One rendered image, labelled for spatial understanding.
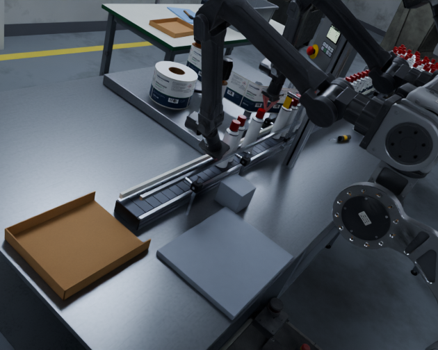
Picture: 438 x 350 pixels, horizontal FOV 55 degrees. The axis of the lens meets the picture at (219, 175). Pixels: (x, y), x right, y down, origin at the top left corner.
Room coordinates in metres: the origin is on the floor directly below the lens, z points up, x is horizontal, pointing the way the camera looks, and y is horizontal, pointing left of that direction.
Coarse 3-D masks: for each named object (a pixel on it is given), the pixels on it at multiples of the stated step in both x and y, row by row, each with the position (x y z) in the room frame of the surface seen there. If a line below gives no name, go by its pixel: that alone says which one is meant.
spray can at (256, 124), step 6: (258, 114) 1.59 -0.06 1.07; (264, 114) 1.59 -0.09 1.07; (252, 120) 1.58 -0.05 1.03; (258, 120) 1.58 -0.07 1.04; (252, 126) 1.58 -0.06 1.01; (258, 126) 1.58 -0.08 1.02; (252, 132) 1.57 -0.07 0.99; (258, 132) 1.58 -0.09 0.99; (246, 138) 1.58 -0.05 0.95; (252, 138) 1.57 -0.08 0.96; (246, 144) 1.57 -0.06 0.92; (246, 150) 1.57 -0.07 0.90
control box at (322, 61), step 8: (328, 24) 1.78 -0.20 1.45; (320, 32) 1.81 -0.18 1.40; (320, 40) 1.79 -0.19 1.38; (328, 40) 1.75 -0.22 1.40; (320, 48) 1.77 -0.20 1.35; (336, 48) 1.69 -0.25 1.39; (312, 56) 1.79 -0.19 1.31; (320, 56) 1.75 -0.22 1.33; (352, 56) 1.72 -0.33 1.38; (320, 64) 1.73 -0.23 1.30; (328, 64) 1.69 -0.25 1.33; (344, 72) 1.72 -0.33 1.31
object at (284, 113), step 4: (292, 100) 1.82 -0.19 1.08; (292, 104) 1.82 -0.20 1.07; (284, 108) 1.80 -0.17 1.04; (280, 112) 1.81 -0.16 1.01; (284, 112) 1.80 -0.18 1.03; (288, 112) 1.80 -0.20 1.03; (280, 116) 1.80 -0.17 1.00; (284, 116) 1.80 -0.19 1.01; (288, 116) 1.81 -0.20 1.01; (276, 120) 1.81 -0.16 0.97; (280, 120) 1.80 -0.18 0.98; (284, 120) 1.80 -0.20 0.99; (276, 124) 1.80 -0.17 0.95; (280, 124) 1.80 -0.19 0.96; (284, 124) 1.81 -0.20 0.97; (272, 128) 1.82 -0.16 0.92; (276, 128) 1.80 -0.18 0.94; (280, 128) 1.80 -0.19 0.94; (272, 132) 1.81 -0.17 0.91; (276, 136) 1.80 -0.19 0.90
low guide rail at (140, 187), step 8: (264, 128) 1.80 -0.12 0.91; (192, 160) 1.32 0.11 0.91; (200, 160) 1.35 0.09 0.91; (176, 168) 1.23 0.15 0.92; (184, 168) 1.26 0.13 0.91; (160, 176) 1.15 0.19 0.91; (168, 176) 1.19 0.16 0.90; (144, 184) 1.08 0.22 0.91; (152, 184) 1.12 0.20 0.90; (120, 192) 1.00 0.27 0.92; (128, 192) 1.01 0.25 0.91
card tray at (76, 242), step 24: (48, 216) 0.86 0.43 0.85; (72, 216) 0.91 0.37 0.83; (96, 216) 0.95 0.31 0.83; (24, 240) 0.76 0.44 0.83; (48, 240) 0.79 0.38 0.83; (72, 240) 0.82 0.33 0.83; (96, 240) 0.85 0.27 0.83; (120, 240) 0.89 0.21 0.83; (48, 264) 0.72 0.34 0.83; (72, 264) 0.74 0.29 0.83; (96, 264) 0.77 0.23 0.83; (120, 264) 0.80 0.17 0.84; (72, 288) 0.65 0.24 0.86
